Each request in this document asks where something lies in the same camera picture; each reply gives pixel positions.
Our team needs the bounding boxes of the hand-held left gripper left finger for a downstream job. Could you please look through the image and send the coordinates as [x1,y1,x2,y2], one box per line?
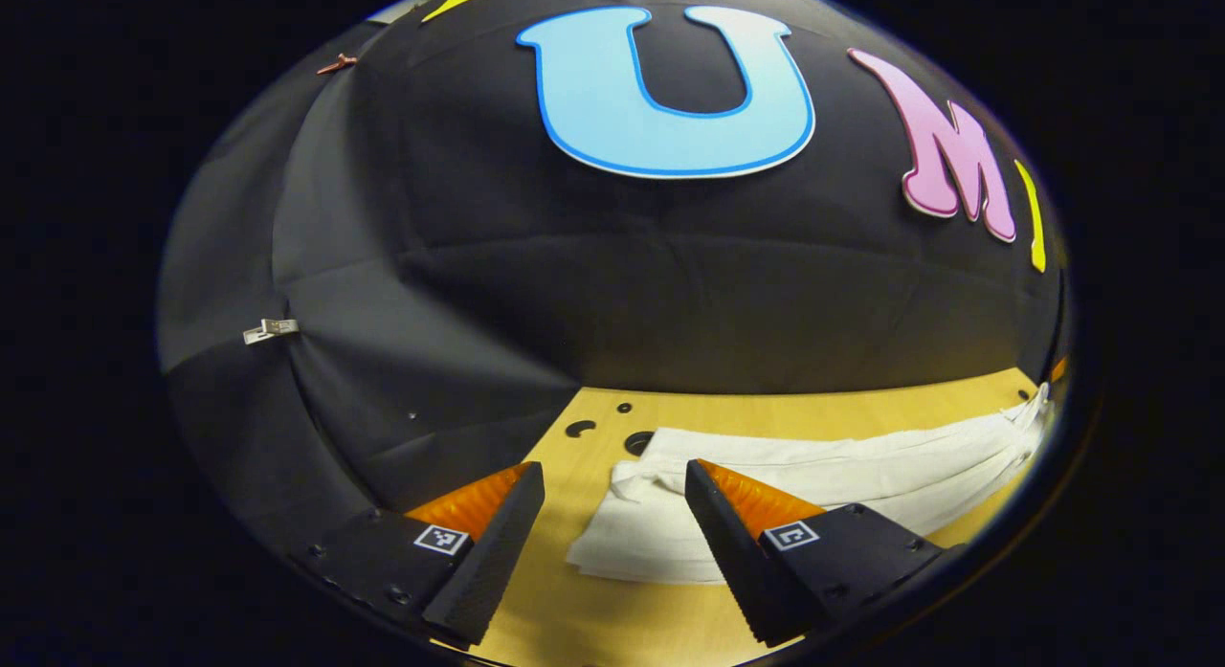
[290,461,546,649]

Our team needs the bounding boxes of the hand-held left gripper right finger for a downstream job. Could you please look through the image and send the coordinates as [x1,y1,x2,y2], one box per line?
[684,458,966,649]

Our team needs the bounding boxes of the white jeans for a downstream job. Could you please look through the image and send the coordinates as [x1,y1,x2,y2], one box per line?
[567,384,1055,588]

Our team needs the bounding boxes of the black backdrop cloth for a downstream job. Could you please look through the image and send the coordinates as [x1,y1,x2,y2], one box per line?
[157,0,1069,545]

